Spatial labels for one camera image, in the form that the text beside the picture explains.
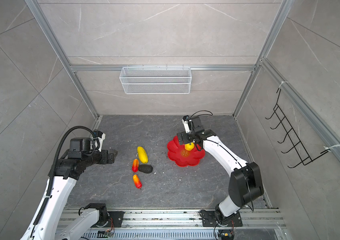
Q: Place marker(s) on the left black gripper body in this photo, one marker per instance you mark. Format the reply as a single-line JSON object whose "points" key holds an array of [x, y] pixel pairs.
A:
{"points": [[102, 159]]}

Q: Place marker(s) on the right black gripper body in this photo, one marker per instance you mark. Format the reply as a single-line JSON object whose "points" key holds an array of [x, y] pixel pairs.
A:
{"points": [[188, 137]]}

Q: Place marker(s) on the round yellow fake lemon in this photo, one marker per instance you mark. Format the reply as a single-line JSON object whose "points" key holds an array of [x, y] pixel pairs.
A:
{"points": [[189, 146]]}

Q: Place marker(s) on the red-orange fake mango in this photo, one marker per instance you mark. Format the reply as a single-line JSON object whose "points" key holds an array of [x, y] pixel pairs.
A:
{"points": [[137, 182], [135, 166]]}

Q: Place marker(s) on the long yellow fake fruit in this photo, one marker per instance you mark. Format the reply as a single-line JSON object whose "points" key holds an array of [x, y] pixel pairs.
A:
{"points": [[142, 155]]}

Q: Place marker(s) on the dark fake avocado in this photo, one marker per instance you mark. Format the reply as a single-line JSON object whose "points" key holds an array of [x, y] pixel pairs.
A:
{"points": [[147, 169]]}

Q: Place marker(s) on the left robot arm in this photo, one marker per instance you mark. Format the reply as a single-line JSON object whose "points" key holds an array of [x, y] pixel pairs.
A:
{"points": [[79, 148]]}

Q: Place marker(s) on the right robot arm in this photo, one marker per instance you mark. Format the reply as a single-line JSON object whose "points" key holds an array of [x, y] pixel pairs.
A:
{"points": [[245, 184]]}

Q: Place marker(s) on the red flower-shaped fruit bowl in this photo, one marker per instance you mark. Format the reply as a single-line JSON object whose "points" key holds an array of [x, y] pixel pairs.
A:
{"points": [[183, 158]]}

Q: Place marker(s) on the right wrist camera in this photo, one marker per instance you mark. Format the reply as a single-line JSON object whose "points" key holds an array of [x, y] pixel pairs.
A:
{"points": [[187, 122]]}

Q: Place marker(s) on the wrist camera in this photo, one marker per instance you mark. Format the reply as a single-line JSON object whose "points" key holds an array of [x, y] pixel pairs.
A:
{"points": [[187, 122], [99, 137]]}

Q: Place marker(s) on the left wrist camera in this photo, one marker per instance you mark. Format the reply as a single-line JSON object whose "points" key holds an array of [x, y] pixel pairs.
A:
{"points": [[99, 137]]}

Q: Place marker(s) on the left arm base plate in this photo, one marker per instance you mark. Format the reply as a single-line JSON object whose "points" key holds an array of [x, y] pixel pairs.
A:
{"points": [[113, 219]]}

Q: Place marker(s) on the white wire mesh basket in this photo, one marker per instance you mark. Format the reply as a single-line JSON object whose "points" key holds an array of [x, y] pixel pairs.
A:
{"points": [[156, 80]]}

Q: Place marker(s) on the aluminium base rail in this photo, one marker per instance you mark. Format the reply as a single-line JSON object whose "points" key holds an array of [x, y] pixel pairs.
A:
{"points": [[186, 224]]}

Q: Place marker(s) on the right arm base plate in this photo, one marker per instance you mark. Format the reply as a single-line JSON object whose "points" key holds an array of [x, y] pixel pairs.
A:
{"points": [[213, 218]]}

